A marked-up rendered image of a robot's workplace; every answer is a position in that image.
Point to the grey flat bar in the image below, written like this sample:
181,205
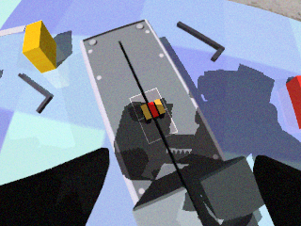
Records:
12,30

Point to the black l-shaped rod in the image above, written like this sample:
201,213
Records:
47,96

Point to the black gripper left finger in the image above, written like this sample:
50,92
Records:
62,196

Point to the black l-shaped bar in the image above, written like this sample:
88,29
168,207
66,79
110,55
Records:
188,29

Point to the red block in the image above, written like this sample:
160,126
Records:
294,88

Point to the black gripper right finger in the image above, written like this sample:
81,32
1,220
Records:
280,188

